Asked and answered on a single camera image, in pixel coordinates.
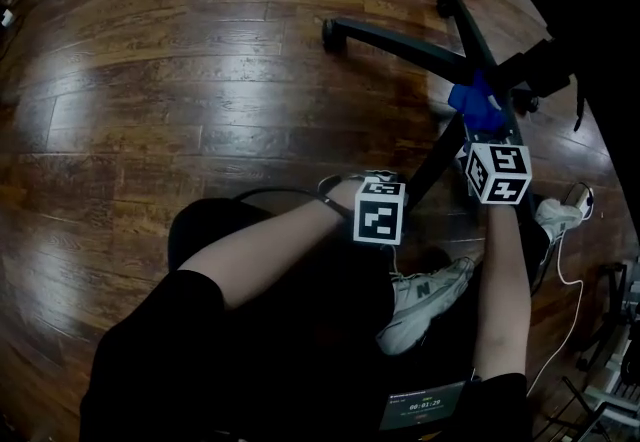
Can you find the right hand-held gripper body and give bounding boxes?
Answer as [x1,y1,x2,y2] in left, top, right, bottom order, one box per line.
[455,124,533,206]

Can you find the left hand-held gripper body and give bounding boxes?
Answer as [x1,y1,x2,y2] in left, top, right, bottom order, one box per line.
[317,171,410,247]

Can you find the blue cloth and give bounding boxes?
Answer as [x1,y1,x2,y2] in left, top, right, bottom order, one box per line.
[448,69,504,131]

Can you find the black office chair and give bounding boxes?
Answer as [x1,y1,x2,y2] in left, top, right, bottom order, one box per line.
[321,0,640,241]

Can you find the person's left forearm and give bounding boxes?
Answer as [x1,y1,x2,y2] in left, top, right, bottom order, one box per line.
[177,179,359,309]

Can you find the person's right forearm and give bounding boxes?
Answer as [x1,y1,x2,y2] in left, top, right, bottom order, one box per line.
[472,202,531,379]

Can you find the person's white sneaker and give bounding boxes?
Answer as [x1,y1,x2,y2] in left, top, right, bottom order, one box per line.
[375,257,476,356]
[534,198,584,244]

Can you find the person's black trousers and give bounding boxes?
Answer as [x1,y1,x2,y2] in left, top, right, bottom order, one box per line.
[168,198,551,371]

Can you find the black smartphone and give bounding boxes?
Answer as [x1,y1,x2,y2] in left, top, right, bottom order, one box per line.
[378,379,469,431]

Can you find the black metal rack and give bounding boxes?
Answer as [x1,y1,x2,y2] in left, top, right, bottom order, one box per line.
[539,259,640,442]

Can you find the person's black shirt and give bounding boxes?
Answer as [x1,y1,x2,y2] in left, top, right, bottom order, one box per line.
[78,269,534,442]

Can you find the black cable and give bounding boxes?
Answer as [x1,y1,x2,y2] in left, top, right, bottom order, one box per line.
[232,186,354,221]

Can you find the white cable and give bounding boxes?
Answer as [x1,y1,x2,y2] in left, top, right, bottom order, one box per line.
[527,234,585,396]

